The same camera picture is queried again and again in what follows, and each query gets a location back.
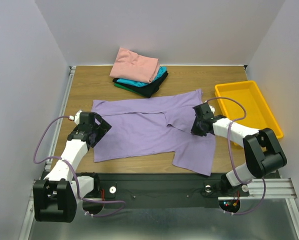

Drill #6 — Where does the purple t shirt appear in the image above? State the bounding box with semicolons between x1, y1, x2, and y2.
91;89;216;176

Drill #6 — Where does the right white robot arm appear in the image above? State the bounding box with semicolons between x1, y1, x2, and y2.
191;102;287;197

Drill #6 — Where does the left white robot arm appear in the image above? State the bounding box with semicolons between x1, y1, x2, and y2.
33;110;112;223

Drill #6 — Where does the green folded t shirt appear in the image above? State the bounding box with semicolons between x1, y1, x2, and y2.
114;83;138;94

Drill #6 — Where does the yellow plastic tray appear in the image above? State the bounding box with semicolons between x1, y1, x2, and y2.
215;80;284;139

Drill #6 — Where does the black folded t shirt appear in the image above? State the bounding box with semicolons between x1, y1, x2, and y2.
112;71;169;98

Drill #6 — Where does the cyan folded t shirt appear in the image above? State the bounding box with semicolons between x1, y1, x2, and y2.
116;66;168;88

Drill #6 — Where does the pink folded t shirt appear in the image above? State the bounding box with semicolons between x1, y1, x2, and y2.
109;47;160;78

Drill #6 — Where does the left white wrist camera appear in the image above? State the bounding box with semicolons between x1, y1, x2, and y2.
68;110;82;125

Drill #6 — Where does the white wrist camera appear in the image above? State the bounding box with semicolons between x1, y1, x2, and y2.
68;110;82;125
209;105;216;114

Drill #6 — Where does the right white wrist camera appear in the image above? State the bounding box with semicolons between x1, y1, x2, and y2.
209;105;216;114

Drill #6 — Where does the left aluminium rail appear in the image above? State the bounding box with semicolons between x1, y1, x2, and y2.
44;66;77;172

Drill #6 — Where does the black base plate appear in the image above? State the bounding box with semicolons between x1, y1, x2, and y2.
71;172;250;210

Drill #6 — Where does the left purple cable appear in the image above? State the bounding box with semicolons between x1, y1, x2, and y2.
33;115;127;218

